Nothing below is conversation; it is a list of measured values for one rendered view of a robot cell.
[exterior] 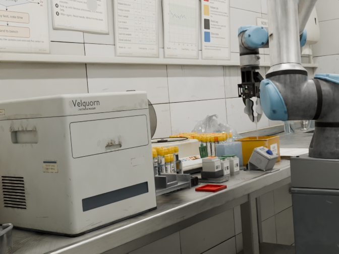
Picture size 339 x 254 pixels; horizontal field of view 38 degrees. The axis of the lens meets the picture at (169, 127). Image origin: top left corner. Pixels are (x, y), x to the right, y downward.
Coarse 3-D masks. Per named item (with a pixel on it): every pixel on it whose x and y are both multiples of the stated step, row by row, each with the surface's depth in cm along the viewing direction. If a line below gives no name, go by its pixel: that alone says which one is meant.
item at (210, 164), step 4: (204, 160) 160; (208, 160) 159; (212, 160) 158; (216, 160) 159; (204, 164) 160; (208, 164) 159; (212, 164) 158; (216, 164) 159; (220, 164) 161; (204, 168) 160; (208, 168) 159; (212, 168) 158; (216, 168) 159; (220, 168) 161
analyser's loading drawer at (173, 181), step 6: (162, 174) 138; (168, 174) 137; (174, 174) 136; (180, 174) 141; (186, 174) 140; (156, 180) 134; (162, 180) 133; (168, 180) 137; (174, 180) 136; (180, 180) 141; (186, 180) 140; (156, 186) 134; (162, 186) 133; (168, 186) 133; (174, 186) 134; (180, 186) 137; (186, 186) 140; (156, 192) 128; (162, 192) 130
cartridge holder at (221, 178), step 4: (204, 172) 160; (208, 172) 159; (212, 172) 158; (216, 172) 158; (220, 172) 160; (204, 176) 160; (208, 176) 159; (212, 176) 158; (216, 176) 158; (220, 176) 160; (224, 176) 160; (228, 176) 160; (200, 180) 160; (204, 180) 160; (208, 180) 159; (212, 180) 158; (216, 180) 157; (220, 180) 156; (224, 180) 158
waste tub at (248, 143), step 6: (246, 138) 200; (252, 138) 201; (258, 138) 200; (264, 138) 199; (270, 138) 188; (276, 138) 193; (246, 144) 189; (252, 144) 188; (258, 144) 187; (264, 144) 185; (270, 144) 188; (276, 144) 193; (246, 150) 190; (252, 150) 188; (276, 150) 193; (246, 156) 190; (246, 162) 190
